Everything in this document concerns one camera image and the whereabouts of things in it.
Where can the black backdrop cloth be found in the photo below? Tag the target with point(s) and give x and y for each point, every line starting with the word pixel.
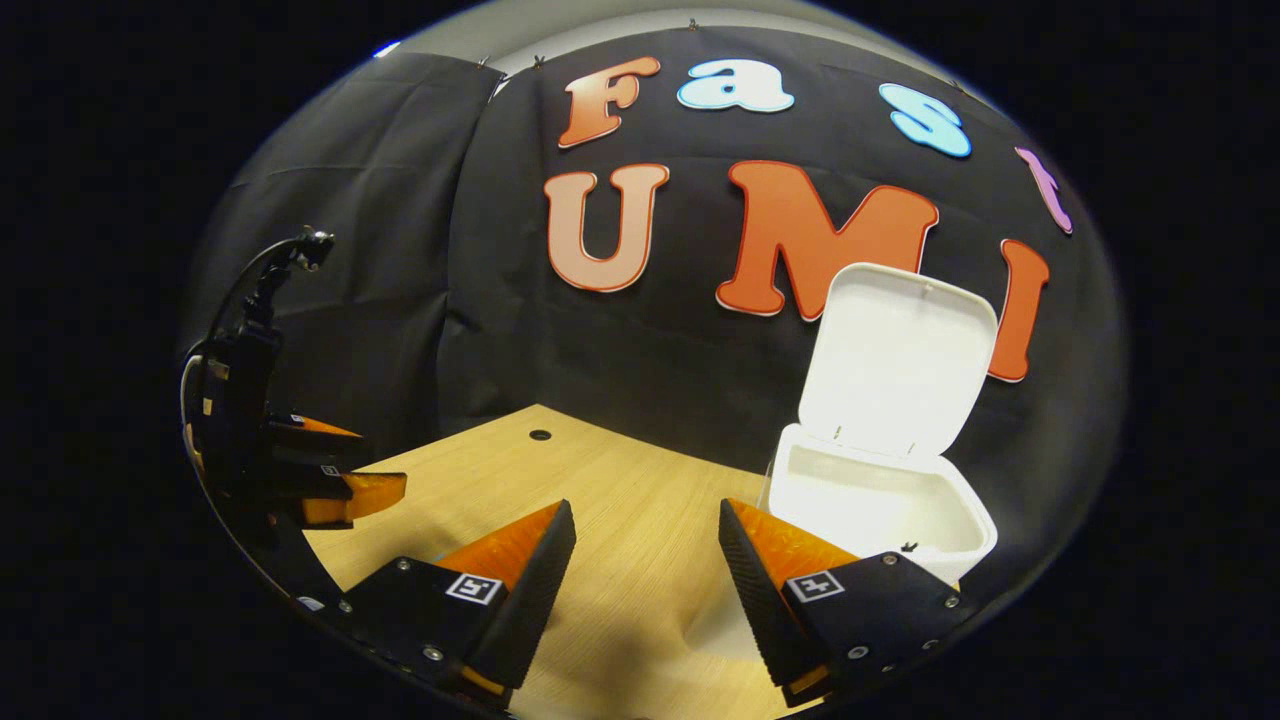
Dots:
pixel 640 380

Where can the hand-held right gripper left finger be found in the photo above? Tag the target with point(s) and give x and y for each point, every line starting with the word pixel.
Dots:
pixel 530 610

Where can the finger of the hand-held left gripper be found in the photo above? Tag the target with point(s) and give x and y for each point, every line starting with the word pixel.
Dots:
pixel 360 495
pixel 315 428

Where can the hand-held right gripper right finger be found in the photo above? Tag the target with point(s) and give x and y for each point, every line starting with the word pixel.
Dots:
pixel 760 600

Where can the white desktop garbage bin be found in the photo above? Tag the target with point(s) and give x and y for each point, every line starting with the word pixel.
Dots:
pixel 890 360

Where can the wooden desktop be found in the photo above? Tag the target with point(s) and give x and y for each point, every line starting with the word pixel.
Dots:
pixel 620 520

